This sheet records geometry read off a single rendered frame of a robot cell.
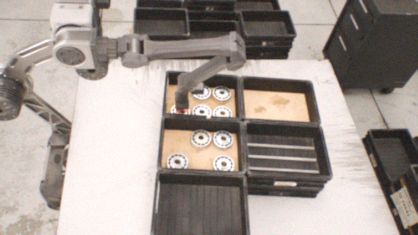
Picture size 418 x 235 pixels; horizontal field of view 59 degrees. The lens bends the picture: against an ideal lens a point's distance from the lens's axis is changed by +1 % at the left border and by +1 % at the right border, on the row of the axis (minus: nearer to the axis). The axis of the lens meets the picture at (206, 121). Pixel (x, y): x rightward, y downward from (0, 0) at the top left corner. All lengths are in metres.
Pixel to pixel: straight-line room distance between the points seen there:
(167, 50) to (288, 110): 0.95
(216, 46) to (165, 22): 1.68
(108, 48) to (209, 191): 0.80
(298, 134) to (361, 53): 1.26
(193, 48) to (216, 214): 0.76
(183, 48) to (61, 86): 2.04
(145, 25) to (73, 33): 1.62
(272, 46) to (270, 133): 1.13
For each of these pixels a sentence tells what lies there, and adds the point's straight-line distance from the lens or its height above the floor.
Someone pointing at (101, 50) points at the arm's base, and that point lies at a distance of 1.32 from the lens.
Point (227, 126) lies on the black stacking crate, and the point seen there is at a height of 0.89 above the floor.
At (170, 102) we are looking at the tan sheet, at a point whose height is 0.83.
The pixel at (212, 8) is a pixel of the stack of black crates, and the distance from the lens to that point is 3.10.
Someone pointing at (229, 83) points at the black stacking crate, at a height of 0.87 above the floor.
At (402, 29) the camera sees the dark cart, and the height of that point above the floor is 0.77.
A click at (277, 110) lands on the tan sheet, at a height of 0.83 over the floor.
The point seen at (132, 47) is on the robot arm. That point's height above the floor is 1.46.
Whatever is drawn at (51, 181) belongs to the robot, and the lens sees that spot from 2.48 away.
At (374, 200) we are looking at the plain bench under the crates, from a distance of 2.11.
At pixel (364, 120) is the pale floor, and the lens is 3.38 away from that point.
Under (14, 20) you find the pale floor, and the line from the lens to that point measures 3.93.
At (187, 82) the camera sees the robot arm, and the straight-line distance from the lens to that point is 1.61.
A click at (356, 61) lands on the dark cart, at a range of 3.11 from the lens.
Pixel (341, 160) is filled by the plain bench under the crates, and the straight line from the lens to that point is 2.15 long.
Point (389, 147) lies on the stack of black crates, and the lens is 2.94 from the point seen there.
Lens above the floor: 2.38
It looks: 54 degrees down
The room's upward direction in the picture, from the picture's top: 10 degrees clockwise
